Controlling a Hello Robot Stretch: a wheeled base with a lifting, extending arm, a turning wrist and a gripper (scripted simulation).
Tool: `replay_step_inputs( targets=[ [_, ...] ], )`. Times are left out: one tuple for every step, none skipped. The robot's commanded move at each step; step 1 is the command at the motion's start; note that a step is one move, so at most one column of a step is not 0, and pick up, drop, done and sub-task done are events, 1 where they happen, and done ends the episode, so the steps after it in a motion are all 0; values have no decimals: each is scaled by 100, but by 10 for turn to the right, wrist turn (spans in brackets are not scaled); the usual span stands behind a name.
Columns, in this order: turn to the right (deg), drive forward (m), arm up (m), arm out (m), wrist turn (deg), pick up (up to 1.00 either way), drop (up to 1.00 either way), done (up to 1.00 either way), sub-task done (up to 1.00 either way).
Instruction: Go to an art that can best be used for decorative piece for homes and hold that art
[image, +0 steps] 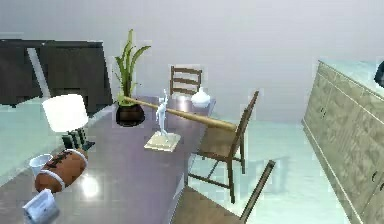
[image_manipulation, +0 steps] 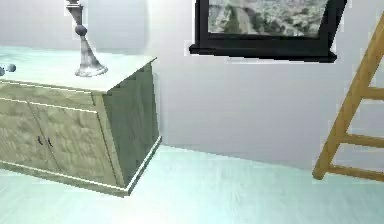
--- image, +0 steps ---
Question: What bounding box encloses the brown american football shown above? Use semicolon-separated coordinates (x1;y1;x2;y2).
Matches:
34;148;89;194

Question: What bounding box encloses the table lamp with white shade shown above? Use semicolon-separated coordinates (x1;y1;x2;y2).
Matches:
41;93;96;152

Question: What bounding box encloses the dark purple dining table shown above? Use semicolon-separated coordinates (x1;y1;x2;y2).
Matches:
0;95;217;224

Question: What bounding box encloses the white figurine statue on base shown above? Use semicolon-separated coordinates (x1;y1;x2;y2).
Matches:
143;88;182;153

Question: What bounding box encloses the dark brown cabinet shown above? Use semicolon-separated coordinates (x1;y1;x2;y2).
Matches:
0;39;114;116

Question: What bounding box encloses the pale blue box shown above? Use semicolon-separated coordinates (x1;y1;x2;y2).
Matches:
22;188;61;224

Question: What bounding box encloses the white cup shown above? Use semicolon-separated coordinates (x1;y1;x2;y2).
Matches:
29;153;54;178

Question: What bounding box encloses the brown wooden chair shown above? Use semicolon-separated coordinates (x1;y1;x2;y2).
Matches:
170;159;277;224
169;65;203;98
186;90;260;205

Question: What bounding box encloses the beige wooden sideboard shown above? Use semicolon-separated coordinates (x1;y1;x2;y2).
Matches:
301;59;384;224

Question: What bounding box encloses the green plant in dark pot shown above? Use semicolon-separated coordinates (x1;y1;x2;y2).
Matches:
114;28;152;128

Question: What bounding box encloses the white round vase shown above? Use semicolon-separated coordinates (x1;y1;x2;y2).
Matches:
190;86;212;109

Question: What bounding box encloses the dark round object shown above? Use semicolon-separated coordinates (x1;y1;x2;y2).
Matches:
373;60;384;89

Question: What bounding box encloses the wooden baseball bat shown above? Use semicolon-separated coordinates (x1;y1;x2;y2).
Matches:
123;96;238;132

